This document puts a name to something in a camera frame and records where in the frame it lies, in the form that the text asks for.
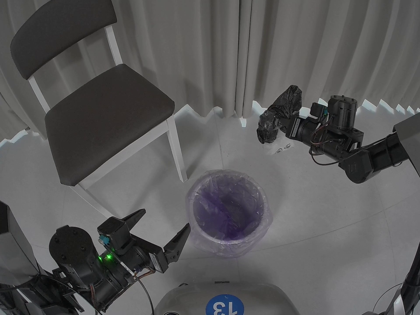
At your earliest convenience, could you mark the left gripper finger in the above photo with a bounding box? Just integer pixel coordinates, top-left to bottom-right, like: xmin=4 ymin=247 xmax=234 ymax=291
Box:
xmin=122 ymin=209 xmax=147 ymax=231
xmin=163 ymin=223 xmax=192 ymax=264

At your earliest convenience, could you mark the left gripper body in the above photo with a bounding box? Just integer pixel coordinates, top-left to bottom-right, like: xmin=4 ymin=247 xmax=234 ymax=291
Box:
xmin=110 ymin=235 xmax=171 ymax=289

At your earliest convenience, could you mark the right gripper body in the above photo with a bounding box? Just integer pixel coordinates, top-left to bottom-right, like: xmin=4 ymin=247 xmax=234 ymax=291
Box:
xmin=285 ymin=116 xmax=329 ymax=147

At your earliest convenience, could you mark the clear printed wrapper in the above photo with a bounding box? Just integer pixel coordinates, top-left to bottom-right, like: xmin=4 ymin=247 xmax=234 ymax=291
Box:
xmin=267 ymin=136 xmax=296 ymax=155

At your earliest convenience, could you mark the black plastic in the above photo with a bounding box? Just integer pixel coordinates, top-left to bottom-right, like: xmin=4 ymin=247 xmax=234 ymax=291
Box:
xmin=257 ymin=85 xmax=303 ymax=144

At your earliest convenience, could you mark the purple plastic bag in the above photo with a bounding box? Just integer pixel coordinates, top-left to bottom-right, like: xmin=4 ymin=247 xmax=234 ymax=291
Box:
xmin=185 ymin=169 xmax=273 ymax=258

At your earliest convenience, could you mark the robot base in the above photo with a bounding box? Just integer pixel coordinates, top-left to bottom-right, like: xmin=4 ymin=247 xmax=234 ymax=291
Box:
xmin=154 ymin=281 xmax=301 ymax=315

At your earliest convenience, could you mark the white trash bin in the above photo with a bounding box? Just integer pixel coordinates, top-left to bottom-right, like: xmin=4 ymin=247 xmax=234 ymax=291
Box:
xmin=188 ymin=171 xmax=271 ymax=255

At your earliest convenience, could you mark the white curtain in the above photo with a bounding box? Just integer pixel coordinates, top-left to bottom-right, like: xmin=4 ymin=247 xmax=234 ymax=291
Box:
xmin=0 ymin=0 xmax=245 ymax=144
xmin=237 ymin=0 xmax=420 ymax=127

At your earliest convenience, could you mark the grey white chair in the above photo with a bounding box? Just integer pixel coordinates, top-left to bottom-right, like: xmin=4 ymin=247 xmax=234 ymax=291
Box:
xmin=10 ymin=0 xmax=188 ymax=219

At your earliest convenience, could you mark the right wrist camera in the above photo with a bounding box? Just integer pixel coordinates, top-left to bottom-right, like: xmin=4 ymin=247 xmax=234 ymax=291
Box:
xmin=310 ymin=102 xmax=329 ymax=119

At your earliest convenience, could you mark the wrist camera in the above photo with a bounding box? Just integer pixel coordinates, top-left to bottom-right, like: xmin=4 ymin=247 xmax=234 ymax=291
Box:
xmin=310 ymin=102 xmax=329 ymax=119
xmin=97 ymin=217 xmax=132 ymax=255

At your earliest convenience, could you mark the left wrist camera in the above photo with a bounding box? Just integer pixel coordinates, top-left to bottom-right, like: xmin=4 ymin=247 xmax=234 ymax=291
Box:
xmin=97 ymin=217 xmax=132 ymax=255

